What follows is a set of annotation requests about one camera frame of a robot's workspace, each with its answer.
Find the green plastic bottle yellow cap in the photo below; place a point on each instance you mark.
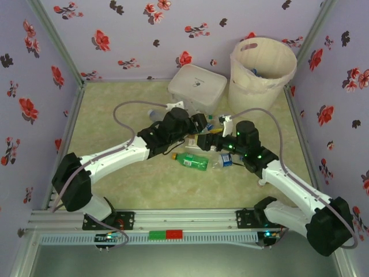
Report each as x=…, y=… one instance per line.
x=196, y=163

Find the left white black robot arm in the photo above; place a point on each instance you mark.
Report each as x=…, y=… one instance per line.
x=115, y=155

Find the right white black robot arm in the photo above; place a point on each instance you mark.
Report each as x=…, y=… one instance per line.
x=288, y=181

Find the cream plastic waste bin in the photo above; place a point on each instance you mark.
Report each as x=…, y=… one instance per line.
x=253, y=98

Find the translucent plastic bin liner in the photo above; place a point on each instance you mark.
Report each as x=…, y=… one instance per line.
x=276, y=83

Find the clear bottle green cap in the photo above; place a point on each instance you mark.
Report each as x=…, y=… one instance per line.
x=211, y=117

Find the clear bottle blue cap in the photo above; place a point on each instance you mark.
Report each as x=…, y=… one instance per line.
x=155, y=115

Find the clear bottle Pepsi label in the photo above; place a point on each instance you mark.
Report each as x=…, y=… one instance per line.
x=226, y=160

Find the white fabric storage case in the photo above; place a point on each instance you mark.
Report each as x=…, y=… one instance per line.
x=199, y=86

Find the small white cap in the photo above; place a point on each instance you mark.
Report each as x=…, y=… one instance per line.
x=261, y=182

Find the small controller board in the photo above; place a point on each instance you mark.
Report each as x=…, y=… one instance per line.
x=269, y=236
x=108, y=237

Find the grey metal front panel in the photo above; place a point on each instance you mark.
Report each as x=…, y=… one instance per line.
x=184, y=259

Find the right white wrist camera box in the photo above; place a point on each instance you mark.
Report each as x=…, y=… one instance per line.
x=227, y=124

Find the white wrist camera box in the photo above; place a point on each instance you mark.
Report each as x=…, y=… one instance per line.
x=176, y=104
x=227, y=124

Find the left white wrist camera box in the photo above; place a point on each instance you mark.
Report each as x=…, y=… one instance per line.
x=176, y=104

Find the aluminium table side rail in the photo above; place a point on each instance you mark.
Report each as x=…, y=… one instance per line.
x=72, y=115
x=299, y=127

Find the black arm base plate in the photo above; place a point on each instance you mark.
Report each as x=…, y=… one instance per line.
x=128, y=220
x=245, y=220

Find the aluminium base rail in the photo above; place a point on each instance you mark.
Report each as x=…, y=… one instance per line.
x=184, y=220

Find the aluminium frame post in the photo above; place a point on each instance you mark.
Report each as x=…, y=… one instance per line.
x=54, y=40
x=317, y=26

